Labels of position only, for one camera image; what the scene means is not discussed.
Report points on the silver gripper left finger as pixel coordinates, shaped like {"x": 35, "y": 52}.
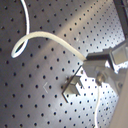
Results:
{"x": 103, "y": 74}

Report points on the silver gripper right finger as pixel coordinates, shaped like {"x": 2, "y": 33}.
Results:
{"x": 104, "y": 55}

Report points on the metal cable clip bracket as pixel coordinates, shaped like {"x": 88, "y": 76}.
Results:
{"x": 74, "y": 86}

